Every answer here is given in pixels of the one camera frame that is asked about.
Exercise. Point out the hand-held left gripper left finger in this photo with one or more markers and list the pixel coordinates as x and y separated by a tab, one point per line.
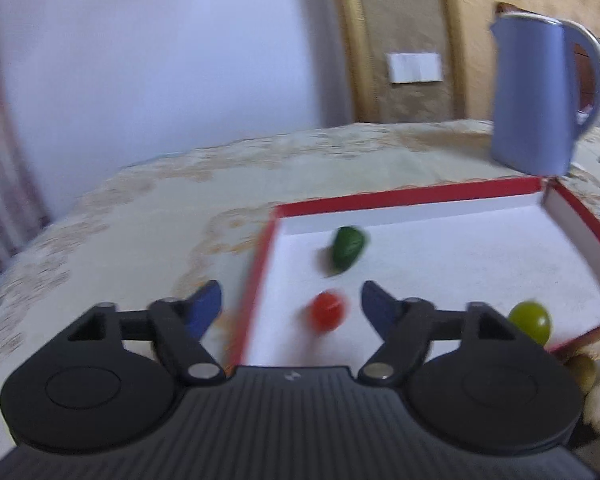
205	305

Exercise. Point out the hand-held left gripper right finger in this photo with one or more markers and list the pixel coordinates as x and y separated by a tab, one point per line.
377	305

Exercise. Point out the red cherry tomato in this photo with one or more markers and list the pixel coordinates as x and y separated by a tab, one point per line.
327	310

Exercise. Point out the red cardboard box tray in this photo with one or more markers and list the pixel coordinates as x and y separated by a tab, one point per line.
455	270

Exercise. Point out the brown longan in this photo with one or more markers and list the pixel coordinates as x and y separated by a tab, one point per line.
582	372

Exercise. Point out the dark green pepper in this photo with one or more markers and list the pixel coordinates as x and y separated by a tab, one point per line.
347	250

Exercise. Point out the large green tomato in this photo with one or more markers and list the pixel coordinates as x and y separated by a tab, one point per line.
530	320

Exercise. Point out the blue electric kettle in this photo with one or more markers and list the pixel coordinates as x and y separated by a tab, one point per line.
527	95

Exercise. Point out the white wall switch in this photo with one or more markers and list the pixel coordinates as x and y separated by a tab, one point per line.
414	67

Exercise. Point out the gold wall frame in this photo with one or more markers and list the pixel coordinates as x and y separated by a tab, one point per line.
352	35

